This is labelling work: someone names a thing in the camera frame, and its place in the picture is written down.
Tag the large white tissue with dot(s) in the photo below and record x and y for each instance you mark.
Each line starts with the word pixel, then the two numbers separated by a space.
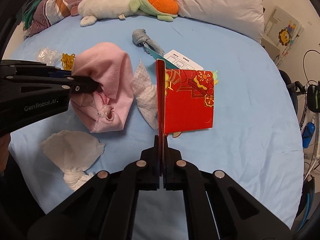
pixel 73 152

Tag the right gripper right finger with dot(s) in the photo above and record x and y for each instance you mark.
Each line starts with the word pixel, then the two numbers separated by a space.
pixel 216 206

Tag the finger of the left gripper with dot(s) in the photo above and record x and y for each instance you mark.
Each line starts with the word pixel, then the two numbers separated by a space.
pixel 31 68
pixel 13 87

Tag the white plush seal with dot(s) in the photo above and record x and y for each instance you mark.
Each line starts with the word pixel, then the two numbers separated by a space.
pixel 93 10

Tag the red decorated envelope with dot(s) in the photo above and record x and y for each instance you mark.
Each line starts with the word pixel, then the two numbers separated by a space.
pixel 185 99

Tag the clear plastic ball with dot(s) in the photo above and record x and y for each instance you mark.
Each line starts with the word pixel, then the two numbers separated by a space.
pixel 49 56

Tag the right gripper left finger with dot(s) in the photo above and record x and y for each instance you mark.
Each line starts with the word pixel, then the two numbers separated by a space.
pixel 105 206

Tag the pink fleece cloth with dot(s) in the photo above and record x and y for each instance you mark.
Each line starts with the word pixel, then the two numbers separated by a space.
pixel 105 109

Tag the blue water bottle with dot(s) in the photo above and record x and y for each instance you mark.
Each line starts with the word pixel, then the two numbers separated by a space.
pixel 308 134

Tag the white grey pillow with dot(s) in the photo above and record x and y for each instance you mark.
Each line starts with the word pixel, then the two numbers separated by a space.
pixel 243 16

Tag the person's left hand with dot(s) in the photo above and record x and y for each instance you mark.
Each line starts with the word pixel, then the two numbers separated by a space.
pixel 4 152

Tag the white bedside table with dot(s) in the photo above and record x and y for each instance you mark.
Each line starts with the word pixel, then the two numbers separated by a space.
pixel 272 50

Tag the lion picture board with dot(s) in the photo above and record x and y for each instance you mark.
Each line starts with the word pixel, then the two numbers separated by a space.
pixel 284 31

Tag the green orange plush turtle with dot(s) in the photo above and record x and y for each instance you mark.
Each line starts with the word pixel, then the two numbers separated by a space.
pixel 164 10

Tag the green yellow cloth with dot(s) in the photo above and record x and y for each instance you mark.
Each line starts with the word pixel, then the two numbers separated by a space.
pixel 215 77

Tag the white paper towel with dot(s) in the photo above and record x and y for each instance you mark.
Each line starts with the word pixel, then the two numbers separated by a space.
pixel 145 93

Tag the grey knotted cloth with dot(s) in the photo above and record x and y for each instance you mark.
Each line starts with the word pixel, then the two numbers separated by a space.
pixel 141 39

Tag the white instruction card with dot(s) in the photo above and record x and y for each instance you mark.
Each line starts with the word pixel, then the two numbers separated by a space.
pixel 181 61

